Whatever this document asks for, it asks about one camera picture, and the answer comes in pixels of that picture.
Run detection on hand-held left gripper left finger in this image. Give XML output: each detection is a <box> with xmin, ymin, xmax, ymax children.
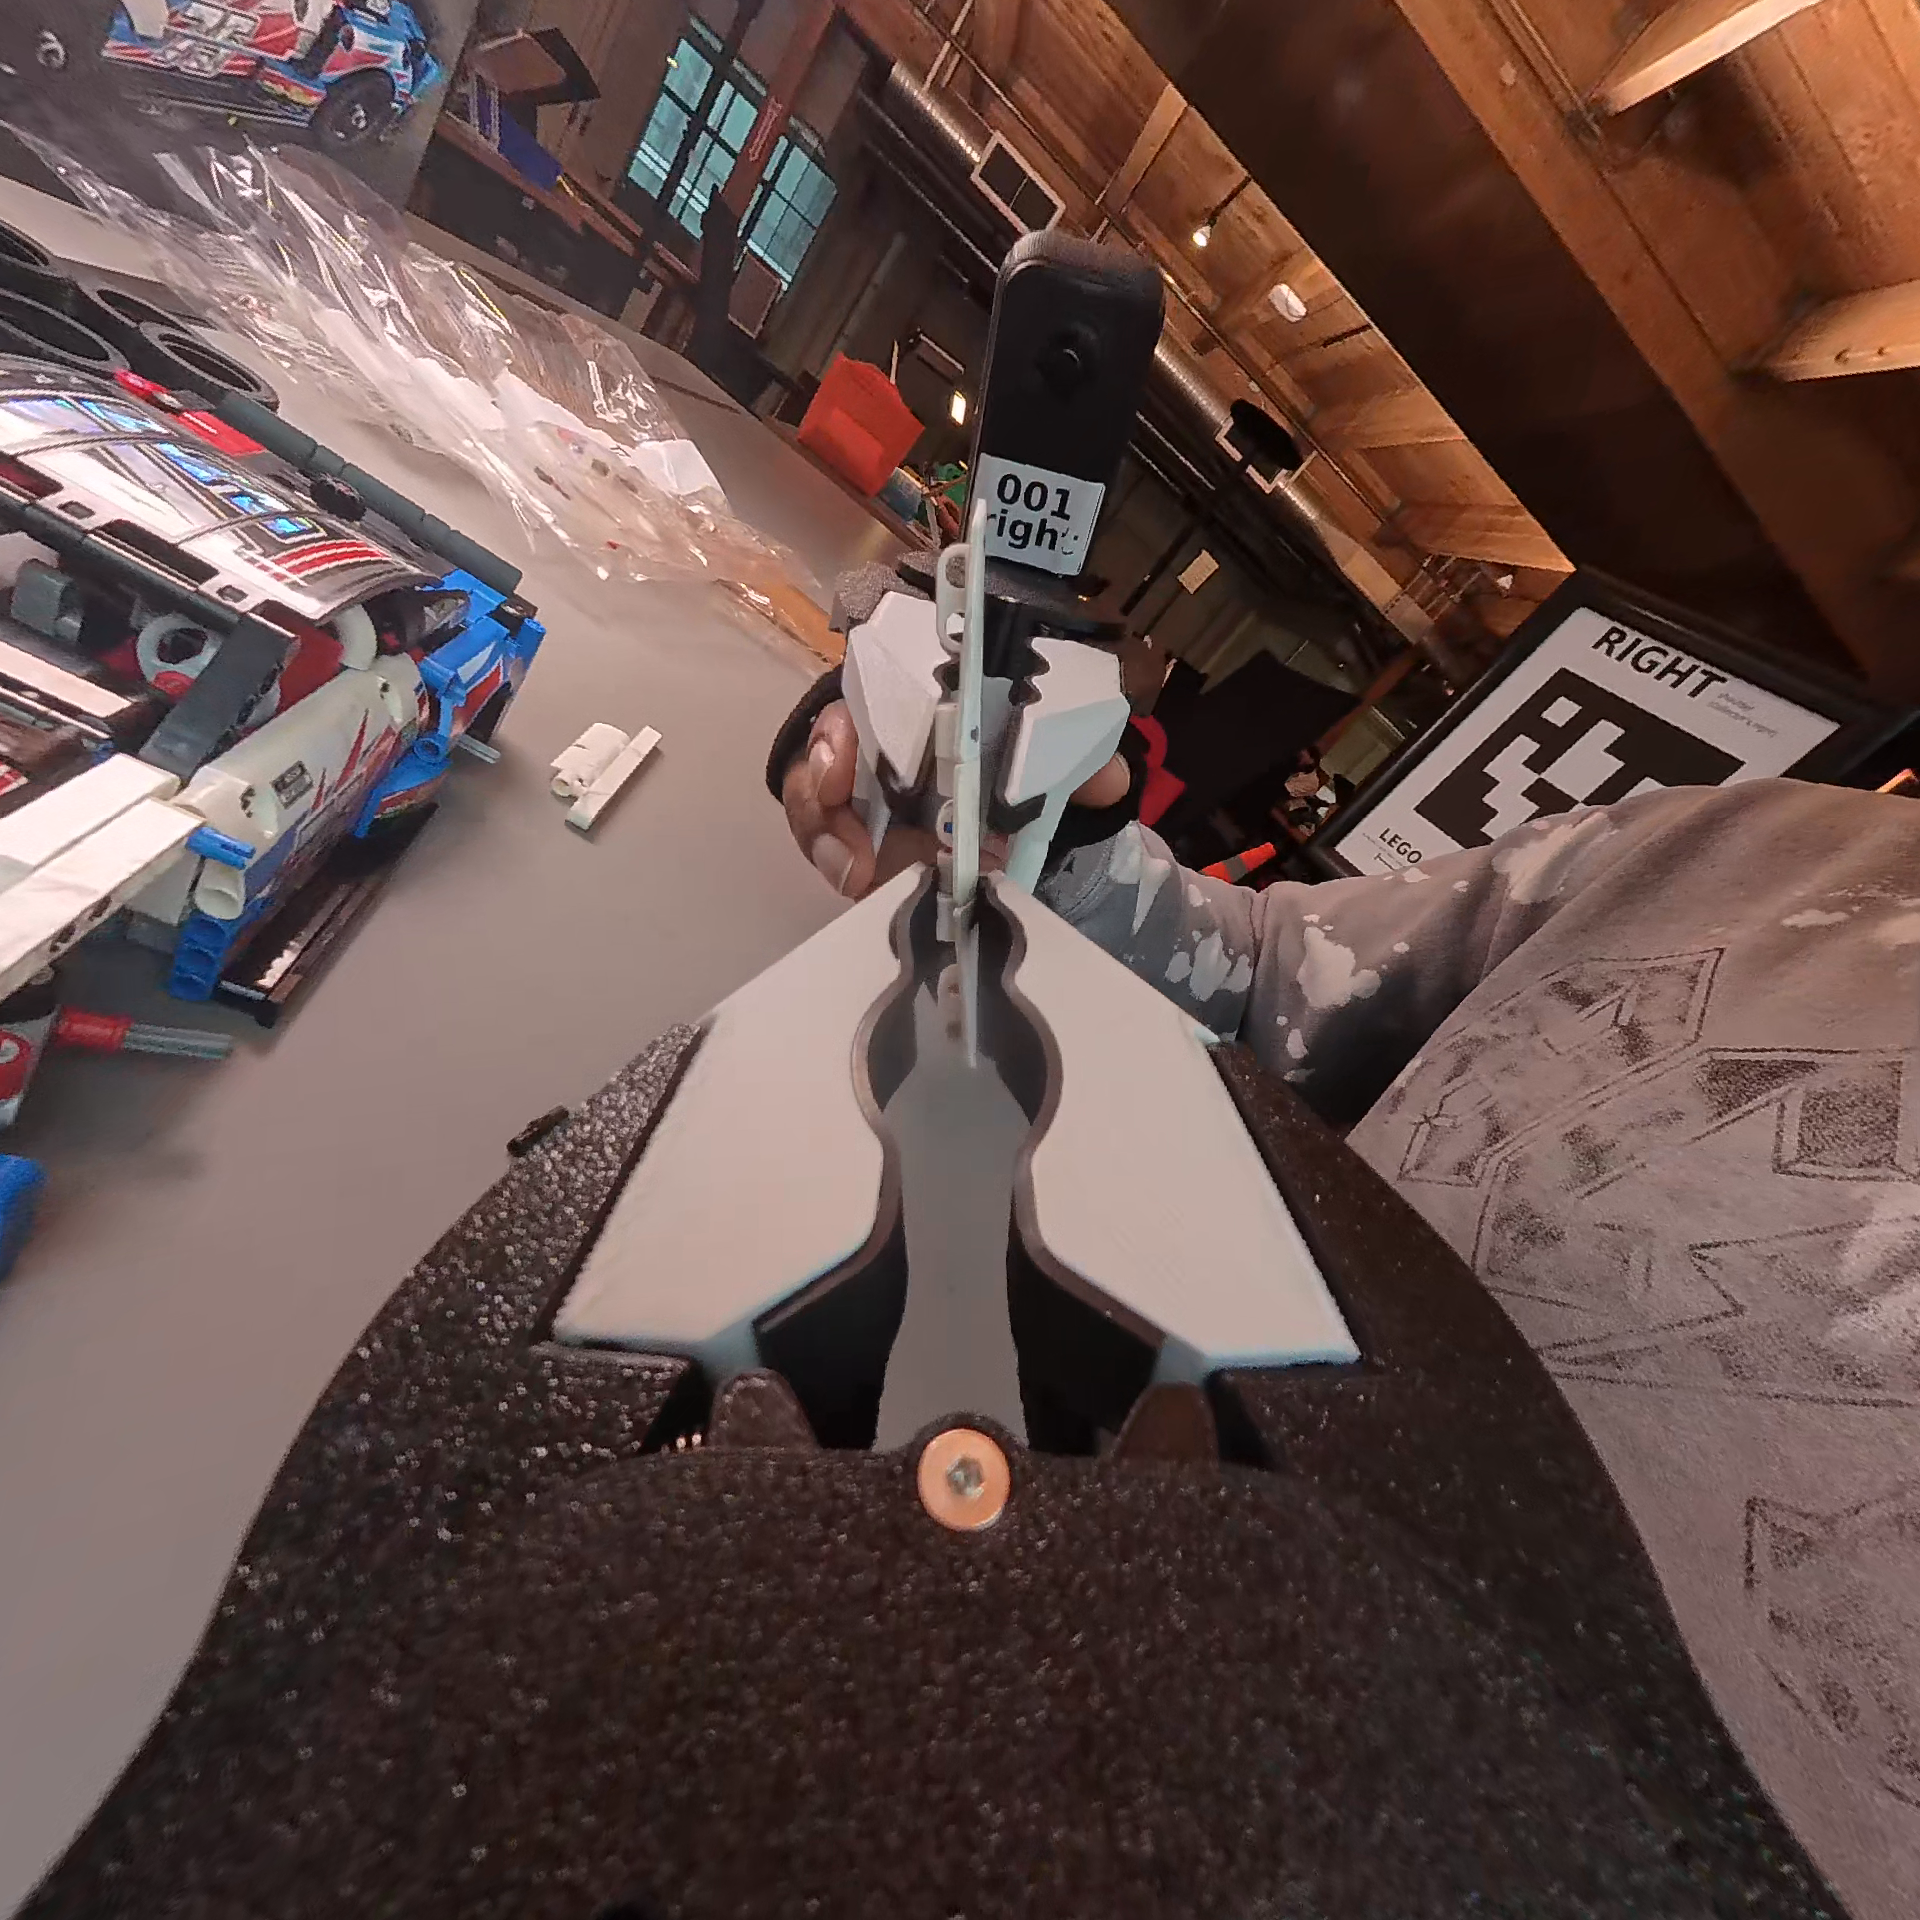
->
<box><xmin>555</xmin><ymin>865</ymin><xmax>922</xmax><ymax>1378</ymax></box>

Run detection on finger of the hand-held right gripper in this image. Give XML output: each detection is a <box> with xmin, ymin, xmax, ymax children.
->
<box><xmin>982</xmin><ymin>632</ymin><xmax>1133</xmax><ymax>895</ymax></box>
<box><xmin>839</xmin><ymin>590</ymin><xmax>965</xmax><ymax>905</ymax></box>

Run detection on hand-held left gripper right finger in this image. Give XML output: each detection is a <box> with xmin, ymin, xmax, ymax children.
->
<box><xmin>967</xmin><ymin>873</ymin><xmax>1364</xmax><ymax>1374</ymax></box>

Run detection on white toy panel piece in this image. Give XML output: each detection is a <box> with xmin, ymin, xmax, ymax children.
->
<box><xmin>930</xmin><ymin>502</ymin><xmax>1014</xmax><ymax>1066</ymax></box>

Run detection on brick-built toy race car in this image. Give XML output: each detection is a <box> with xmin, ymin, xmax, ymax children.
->
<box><xmin>0</xmin><ymin>351</ymin><xmax>543</xmax><ymax>1126</ymax></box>

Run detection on person's right forearm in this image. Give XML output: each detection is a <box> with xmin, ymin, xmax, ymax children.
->
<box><xmin>1036</xmin><ymin>815</ymin><xmax>1501</xmax><ymax>1088</ymax></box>

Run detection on grey desk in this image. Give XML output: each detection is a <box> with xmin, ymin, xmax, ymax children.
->
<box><xmin>0</xmin><ymin>172</ymin><xmax>1052</xmax><ymax>1905</ymax></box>

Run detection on person's right hand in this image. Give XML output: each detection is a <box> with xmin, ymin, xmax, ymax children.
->
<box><xmin>769</xmin><ymin>697</ymin><xmax>905</xmax><ymax>903</ymax></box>

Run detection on red plastic bin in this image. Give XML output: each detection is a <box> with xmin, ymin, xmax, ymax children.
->
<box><xmin>796</xmin><ymin>351</ymin><xmax>924</xmax><ymax>482</ymax></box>

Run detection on white brick assembly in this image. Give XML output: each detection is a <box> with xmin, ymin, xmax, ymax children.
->
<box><xmin>547</xmin><ymin>721</ymin><xmax>663</xmax><ymax>832</ymax></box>

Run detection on paned window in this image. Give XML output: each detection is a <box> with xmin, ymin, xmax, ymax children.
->
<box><xmin>622</xmin><ymin>16</ymin><xmax>841</xmax><ymax>279</ymax></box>

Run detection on person's grey sweatshirt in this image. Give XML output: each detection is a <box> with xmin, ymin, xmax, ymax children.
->
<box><xmin>1319</xmin><ymin>778</ymin><xmax>1920</xmax><ymax>1920</ymax></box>

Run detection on framed marker sign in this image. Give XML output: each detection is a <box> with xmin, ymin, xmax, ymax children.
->
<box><xmin>1306</xmin><ymin>566</ymin><xmax>1877</xmax><ymax>886</ymax></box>

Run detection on clear plastic bags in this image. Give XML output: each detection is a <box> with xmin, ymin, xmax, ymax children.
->
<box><xmin>0</xmin><ymin>119</ymin><xmax>841</xmax><ymax>663</ymax></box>

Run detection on red pin with grey axle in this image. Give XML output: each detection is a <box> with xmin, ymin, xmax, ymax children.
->
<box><xmin>52</xmin><ymin>1008</ymin><xmax>233</xmax><ymax>1064</ymax></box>

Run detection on printed toy car box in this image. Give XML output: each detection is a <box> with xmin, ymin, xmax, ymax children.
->
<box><xmin>0</xmin><ymin>0</ymin><xmax>453</xmax><ymax>152</ymax></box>

